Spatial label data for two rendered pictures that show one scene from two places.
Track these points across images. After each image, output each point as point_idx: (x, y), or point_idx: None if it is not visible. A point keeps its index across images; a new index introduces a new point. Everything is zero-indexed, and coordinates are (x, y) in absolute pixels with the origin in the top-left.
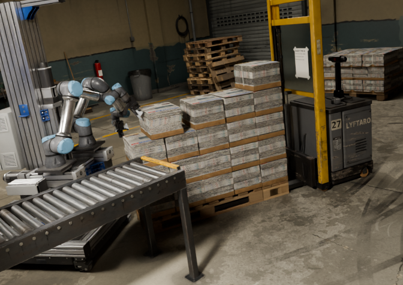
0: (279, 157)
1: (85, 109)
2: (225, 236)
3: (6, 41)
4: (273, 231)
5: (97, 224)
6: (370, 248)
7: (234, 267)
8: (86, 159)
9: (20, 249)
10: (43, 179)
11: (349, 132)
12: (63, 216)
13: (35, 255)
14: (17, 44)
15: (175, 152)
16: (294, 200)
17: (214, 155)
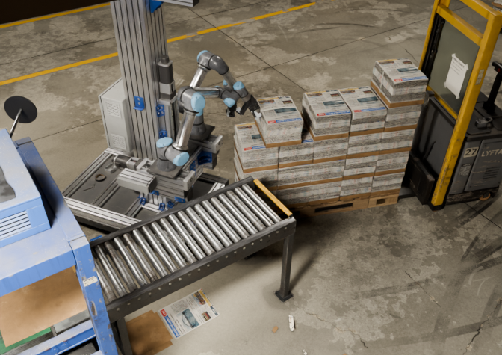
0: (396, 171)
1: None
2: (319, 249)
3: (129, 34)
4: (367, 255)
5: (211, 271)
6: (454, 306)
7: (321, 294)
8: (193, 149)
9: (149, 297)
10: (154, 178)
11: (482, 161)
12: (183, 265)
13: (158, 299)
14: (141, 39)
15: (287, 160)
16: (399, 215)
17: (328, 165)
